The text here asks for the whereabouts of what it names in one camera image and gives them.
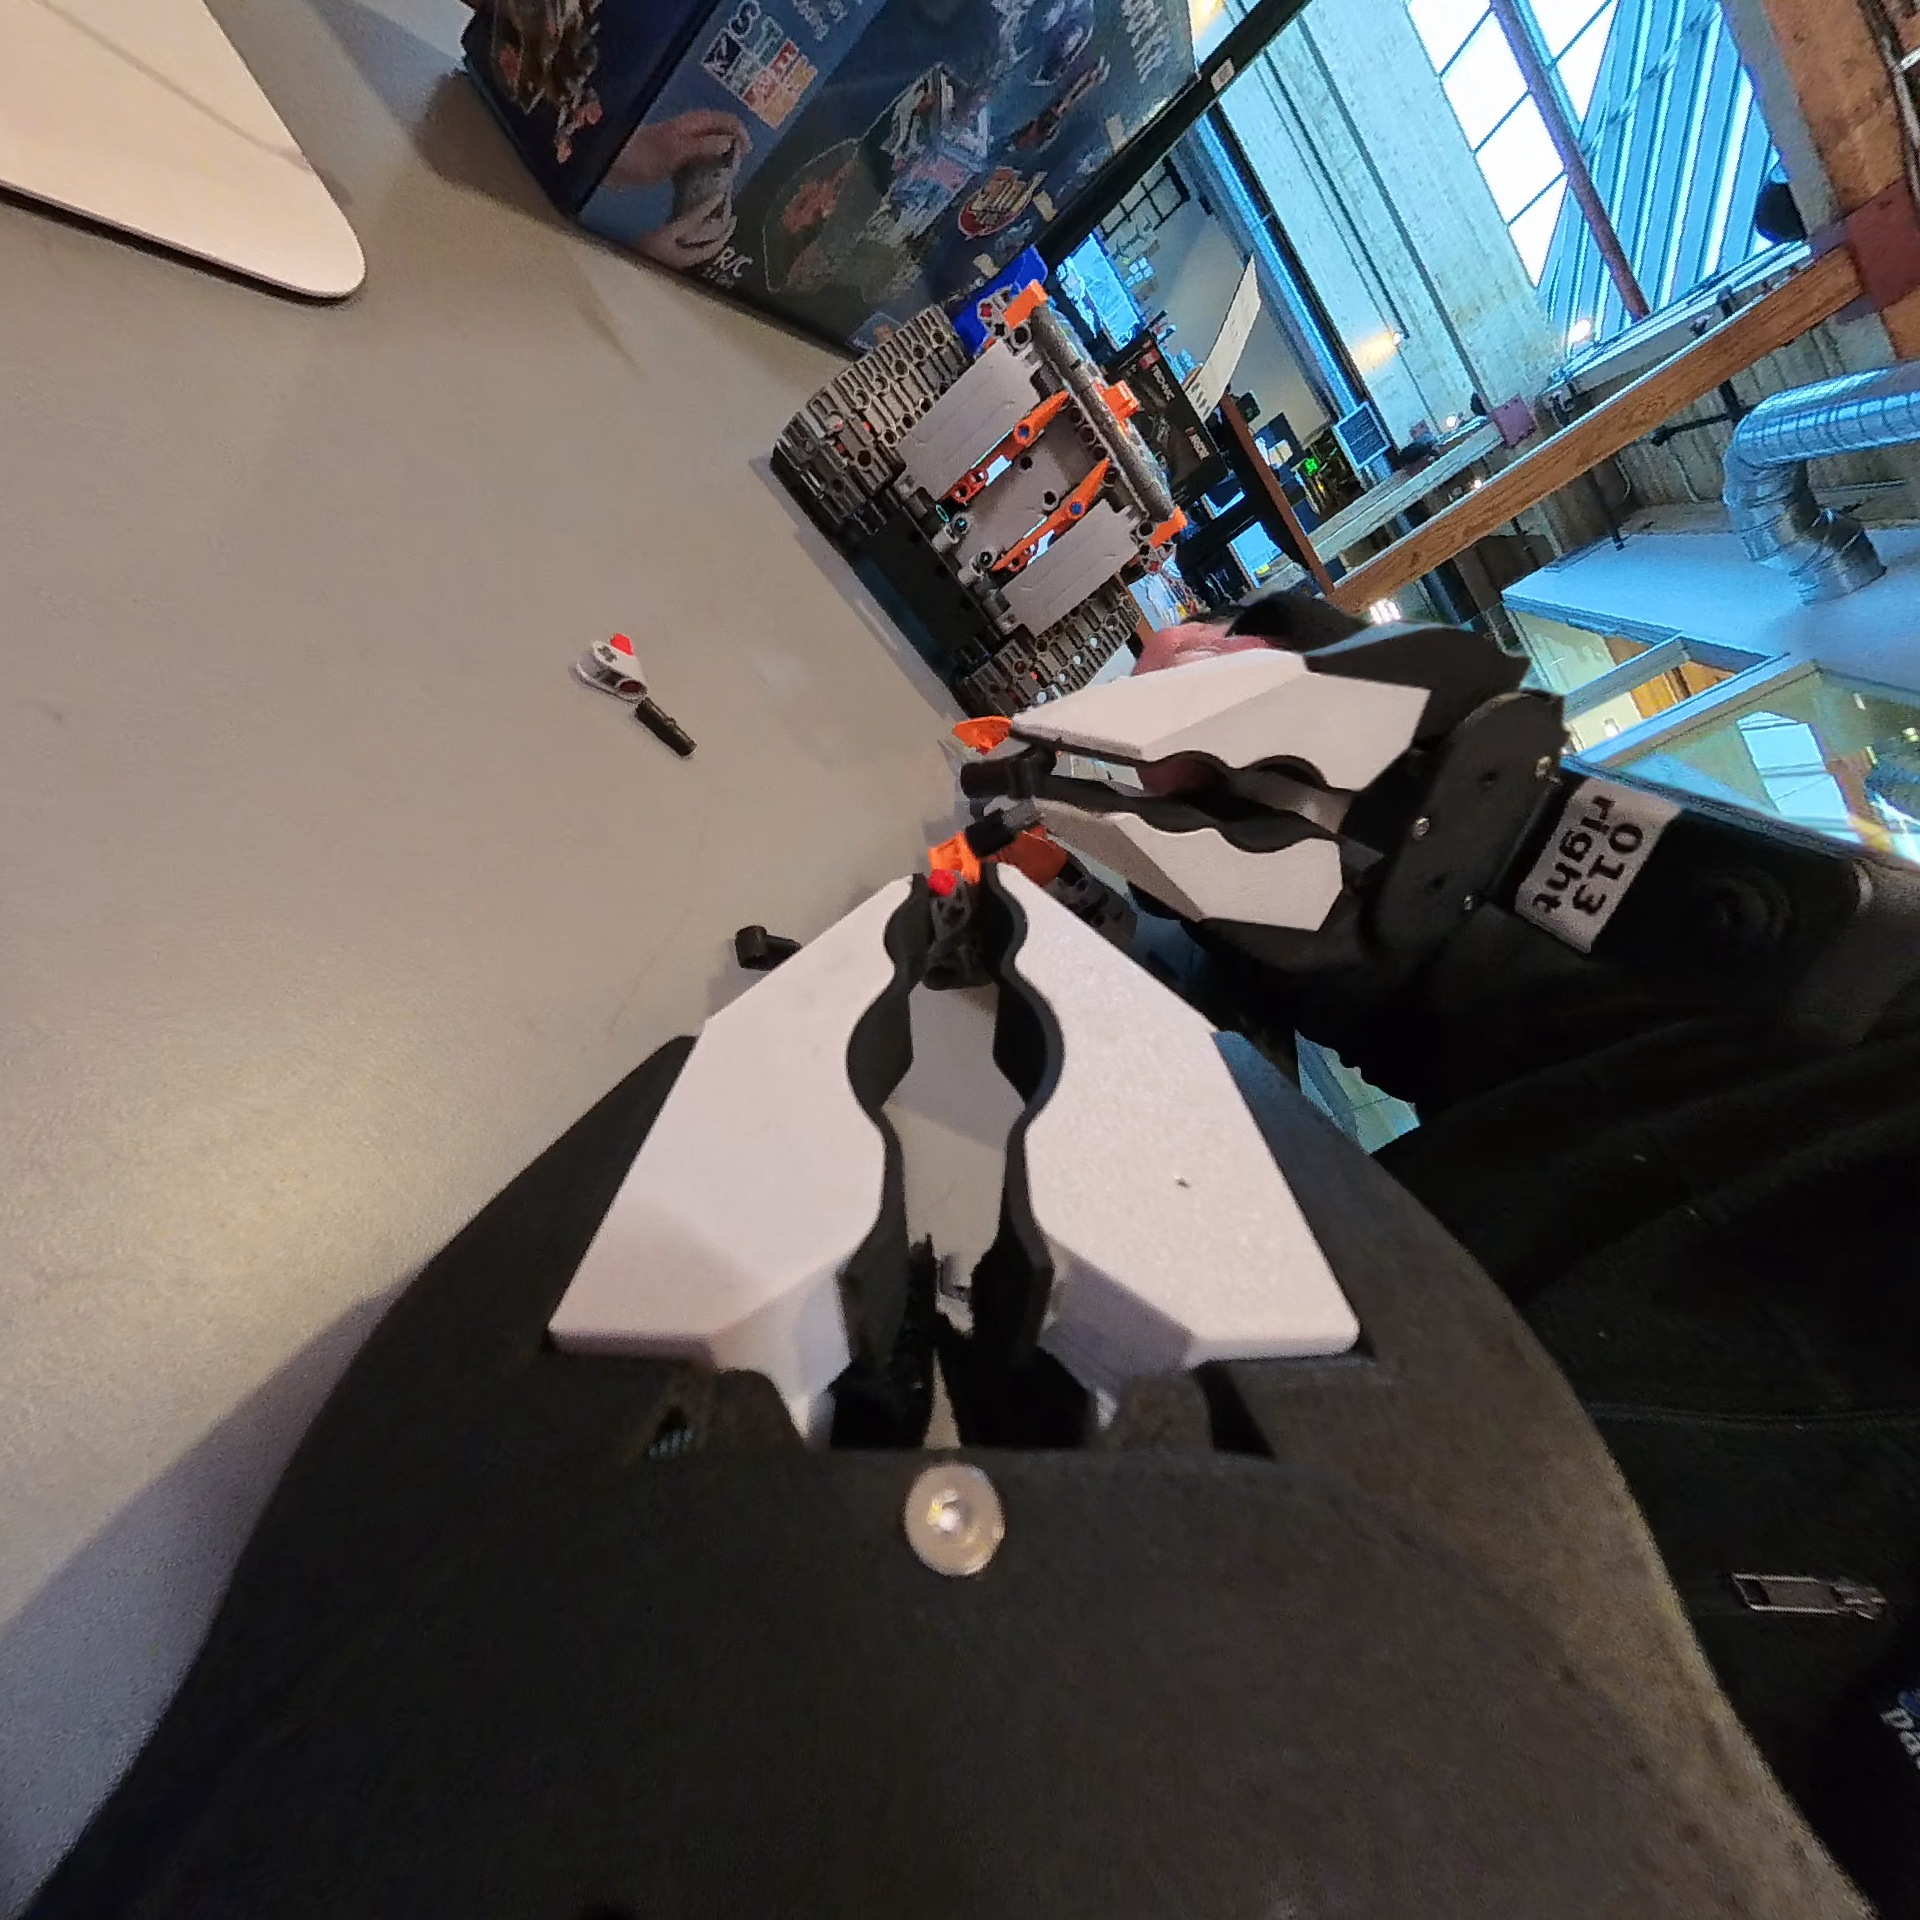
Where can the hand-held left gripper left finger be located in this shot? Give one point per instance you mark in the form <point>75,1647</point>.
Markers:
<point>720,1200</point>

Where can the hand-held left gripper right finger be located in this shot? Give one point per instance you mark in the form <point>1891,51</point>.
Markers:
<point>1188,1200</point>

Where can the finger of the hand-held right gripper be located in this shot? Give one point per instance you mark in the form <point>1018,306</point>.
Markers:
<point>1245,885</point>
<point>1261,707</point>

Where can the orange connector piece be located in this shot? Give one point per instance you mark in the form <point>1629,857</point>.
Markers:
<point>952,857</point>

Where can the dark grey connector piece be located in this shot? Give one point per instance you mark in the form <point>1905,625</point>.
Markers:
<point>952,939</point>

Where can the person's right forearm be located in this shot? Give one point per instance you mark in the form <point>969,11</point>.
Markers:
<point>1292,991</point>

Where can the person's right hand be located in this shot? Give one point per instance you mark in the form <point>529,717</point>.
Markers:
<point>1188,648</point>

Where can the grey and orange brick model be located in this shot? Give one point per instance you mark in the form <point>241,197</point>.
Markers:
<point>1036,857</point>

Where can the small black bush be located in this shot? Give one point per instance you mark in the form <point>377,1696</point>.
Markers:
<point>764,950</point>

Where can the black printed box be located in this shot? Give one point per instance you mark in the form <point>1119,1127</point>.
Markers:
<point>1169,408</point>

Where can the black tracked brick robot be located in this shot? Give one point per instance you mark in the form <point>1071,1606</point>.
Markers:
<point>992,464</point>

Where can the blue storage crate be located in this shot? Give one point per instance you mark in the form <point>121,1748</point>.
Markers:
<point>1003,286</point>

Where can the small white connector assembly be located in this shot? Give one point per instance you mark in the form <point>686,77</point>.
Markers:
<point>611,669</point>

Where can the blue printed cardboard box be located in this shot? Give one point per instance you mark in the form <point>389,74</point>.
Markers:
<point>839,118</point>

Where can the wooden post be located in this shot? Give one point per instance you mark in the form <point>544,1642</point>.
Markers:
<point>1574,452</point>

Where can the silver air duct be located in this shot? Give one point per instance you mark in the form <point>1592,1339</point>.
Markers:
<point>1799,452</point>

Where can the black metal post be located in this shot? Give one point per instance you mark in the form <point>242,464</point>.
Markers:
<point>1169,130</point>

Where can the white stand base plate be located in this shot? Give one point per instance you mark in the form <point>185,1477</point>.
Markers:
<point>150,118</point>

